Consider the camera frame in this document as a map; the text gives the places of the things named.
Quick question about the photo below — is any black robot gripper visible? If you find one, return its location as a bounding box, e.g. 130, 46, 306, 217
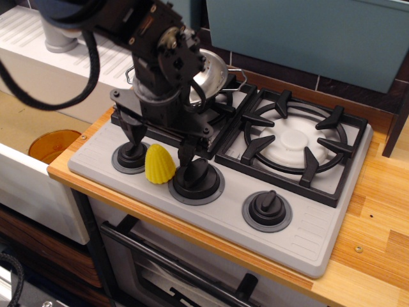
110, 84, 213, 167

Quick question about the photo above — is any silver metal colander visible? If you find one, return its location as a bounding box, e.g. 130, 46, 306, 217
132, 49, 248, 109

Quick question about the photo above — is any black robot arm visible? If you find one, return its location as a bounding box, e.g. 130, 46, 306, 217
36, 1, 210, 166

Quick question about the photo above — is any yellow plastic corn cob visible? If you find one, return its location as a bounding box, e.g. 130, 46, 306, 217
145, 144, 176, 184

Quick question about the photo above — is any black left stove knob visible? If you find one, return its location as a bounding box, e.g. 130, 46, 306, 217
111, 142, 148, 175

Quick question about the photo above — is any black stove knob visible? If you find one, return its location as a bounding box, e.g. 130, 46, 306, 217
242, 190, 293, 233
168, 158, 225, 206
111, 142, 148, 175

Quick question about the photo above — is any black middle stove knob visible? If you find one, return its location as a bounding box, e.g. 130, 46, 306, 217
168, 158, 225, 206

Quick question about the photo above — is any black left burner grate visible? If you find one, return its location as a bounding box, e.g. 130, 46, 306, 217
111, 84, 258, 160

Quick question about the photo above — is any black burner grate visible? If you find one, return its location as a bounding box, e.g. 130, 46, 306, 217
215, 89, 373, 207
111, 84, 258, 160

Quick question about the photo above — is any black right burner grate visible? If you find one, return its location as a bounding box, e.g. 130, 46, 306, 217
215, 89, 373, 207

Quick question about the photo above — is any black right stove knob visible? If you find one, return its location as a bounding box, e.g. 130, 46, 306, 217
242, 190, 293, 233

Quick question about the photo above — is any toy oven door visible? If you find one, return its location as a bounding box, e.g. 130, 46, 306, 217
97, 215, 322, 306

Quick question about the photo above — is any white toy sink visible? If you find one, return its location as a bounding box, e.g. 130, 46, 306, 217
1, 6, 133, 245

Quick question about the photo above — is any grey toy faucet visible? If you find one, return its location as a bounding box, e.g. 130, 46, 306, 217
40, 17, 81, 53

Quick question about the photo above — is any grey toy stove top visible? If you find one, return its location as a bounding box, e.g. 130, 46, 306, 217
68, 103, 354, 278

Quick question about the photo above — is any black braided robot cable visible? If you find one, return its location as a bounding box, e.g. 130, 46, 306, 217
0, 30, 100, 110

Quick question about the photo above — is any black braided cable lower left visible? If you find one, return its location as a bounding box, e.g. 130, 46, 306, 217
0, 251, 25, 307

